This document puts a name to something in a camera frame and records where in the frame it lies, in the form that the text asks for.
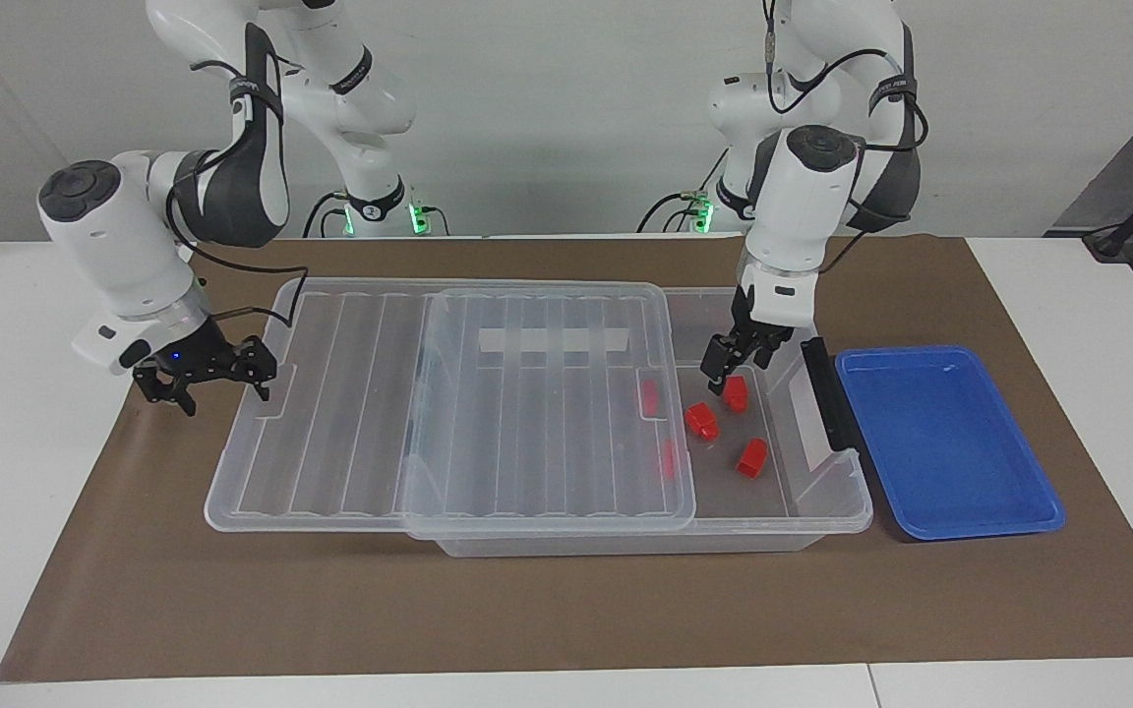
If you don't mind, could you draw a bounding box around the brown paper table mat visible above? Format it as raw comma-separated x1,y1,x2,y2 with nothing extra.
0,236,1133,683

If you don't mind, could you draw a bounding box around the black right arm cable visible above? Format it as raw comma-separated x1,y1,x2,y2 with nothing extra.
165,59,313,331

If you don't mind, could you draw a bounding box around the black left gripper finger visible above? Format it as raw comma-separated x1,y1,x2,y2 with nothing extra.
701,333,739,397
748,329,796,375

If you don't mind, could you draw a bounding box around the black base cable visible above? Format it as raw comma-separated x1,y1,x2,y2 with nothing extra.
636,147,726,236
302,190,350,240

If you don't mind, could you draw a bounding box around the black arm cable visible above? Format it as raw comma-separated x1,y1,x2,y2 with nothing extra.
165,59,313,331
761,0,931,268

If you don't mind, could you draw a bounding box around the blue plastic tray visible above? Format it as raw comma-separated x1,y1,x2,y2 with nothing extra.
835,345,1067,543

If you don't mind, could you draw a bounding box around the clear plastic storage box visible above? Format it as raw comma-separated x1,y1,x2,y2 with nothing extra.
404,285,875,560

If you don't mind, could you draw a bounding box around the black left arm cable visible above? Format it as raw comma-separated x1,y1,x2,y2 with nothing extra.
761,0,931,268

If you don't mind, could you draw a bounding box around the clear plastic box lid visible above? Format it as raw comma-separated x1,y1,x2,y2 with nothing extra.
205,278,698,538

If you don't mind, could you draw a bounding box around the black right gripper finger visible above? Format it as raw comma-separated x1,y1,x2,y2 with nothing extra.
134,366,200,418
235,336,279,403

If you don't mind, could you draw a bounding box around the black box latch handle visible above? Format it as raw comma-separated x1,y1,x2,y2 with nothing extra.
800,337,862,454

